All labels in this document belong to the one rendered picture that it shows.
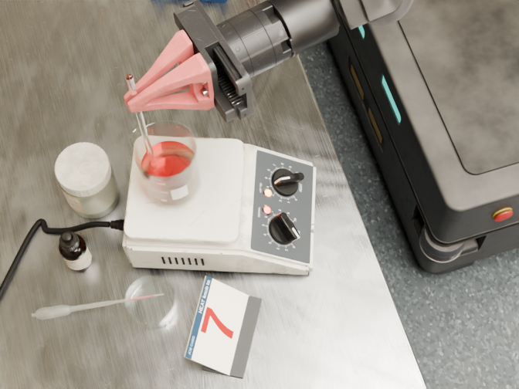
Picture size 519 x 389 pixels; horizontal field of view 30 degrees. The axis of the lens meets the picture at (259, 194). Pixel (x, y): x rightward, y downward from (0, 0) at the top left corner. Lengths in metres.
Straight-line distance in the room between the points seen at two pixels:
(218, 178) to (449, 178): 0.62
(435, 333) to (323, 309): 0.81
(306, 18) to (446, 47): 0.82
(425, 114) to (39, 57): 0.67
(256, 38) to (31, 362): 0.43
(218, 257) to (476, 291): 0.95
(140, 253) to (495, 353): 0.98
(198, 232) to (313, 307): 0.16
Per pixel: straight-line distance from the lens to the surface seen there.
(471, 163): 1.58
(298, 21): 0.88
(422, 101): 1.63
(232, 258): 1.02
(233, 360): 1.04
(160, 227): 1.00
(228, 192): 1.01
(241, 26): 0.87
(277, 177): 1.05
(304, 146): 1.13
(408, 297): 1.87
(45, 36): 1.25
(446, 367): 1.84
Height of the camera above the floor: 1.76
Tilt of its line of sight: 65 degrees down
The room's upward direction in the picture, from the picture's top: 3 degrees counter-clockwise
